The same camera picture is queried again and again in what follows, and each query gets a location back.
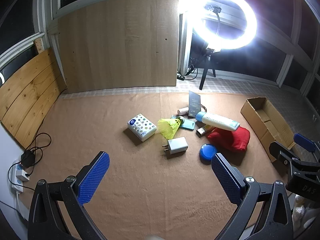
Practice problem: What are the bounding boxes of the black gooseneck phone clamp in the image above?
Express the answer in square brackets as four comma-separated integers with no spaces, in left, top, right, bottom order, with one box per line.
[204,1,223,45]

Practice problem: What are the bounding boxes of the black power adapter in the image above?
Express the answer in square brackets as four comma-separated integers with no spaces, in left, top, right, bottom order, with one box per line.
[20,151,36,168]

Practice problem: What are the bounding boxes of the blue round lid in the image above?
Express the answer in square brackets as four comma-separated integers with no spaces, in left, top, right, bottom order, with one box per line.
[199,143,219,165]

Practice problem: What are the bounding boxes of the white tube with blue cap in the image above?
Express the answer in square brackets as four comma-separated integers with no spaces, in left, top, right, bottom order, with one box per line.
[195,112,240,132]

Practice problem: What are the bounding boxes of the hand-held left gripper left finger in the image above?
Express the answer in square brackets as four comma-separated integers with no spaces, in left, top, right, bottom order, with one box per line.
[27,151,110,240]

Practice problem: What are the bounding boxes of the patterned tissue pack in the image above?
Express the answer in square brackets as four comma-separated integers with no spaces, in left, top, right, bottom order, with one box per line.
[127,113,157,141]

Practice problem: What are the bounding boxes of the red cloth pouch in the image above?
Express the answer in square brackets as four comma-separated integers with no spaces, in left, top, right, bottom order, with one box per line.
[207,126,251,153]

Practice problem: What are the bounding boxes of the dark grey card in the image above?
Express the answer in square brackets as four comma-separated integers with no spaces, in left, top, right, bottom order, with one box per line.
[188,91,202,118]

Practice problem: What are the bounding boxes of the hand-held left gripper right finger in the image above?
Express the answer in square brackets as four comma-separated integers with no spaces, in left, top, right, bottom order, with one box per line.
[211,152,293,240]

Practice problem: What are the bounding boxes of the blue phone case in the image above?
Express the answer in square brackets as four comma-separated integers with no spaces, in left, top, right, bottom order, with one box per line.
[178,117,196,131]

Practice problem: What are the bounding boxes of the white bag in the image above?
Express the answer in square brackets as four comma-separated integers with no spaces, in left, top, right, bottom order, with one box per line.
[291,195,320,240]

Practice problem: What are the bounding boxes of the light wooden strip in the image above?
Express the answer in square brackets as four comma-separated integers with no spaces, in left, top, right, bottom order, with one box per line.
[34,36,45,54]

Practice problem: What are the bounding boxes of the cardboard box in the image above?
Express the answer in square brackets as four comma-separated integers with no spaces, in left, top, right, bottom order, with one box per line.
[240,97,297,163]

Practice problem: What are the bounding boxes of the black tripod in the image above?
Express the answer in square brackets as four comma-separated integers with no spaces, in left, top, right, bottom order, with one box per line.
[199,47,217,90]

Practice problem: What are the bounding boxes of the small patterned tube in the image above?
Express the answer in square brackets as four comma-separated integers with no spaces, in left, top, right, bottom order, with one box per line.
[196,126,215,138]

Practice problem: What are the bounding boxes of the yellow shuttlecock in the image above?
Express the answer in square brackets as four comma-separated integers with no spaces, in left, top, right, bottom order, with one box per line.
[157,117,184,140]

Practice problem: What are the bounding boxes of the ring light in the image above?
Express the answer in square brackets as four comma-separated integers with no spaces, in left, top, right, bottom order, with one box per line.
[191,0,258,50]

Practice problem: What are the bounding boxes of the pine plank panel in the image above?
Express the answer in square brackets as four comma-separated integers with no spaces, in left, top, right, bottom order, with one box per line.
[0,47,68,143]

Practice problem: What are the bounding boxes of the black cable bundle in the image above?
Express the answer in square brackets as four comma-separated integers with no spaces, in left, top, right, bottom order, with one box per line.
[185,55,208,80]

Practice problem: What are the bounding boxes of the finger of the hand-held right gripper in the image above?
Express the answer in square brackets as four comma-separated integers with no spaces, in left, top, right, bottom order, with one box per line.
[269,141,320,178]
[294,133,320,167]

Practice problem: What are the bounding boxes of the large light wooden board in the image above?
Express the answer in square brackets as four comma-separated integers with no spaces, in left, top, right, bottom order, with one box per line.
[57,0,180,94]

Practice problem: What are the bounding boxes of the white charger plug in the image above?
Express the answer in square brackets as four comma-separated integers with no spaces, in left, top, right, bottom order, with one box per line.
[162,137,188,160]

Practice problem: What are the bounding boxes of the white power strip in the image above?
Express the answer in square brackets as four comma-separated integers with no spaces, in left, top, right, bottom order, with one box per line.
[11,159,30,194]

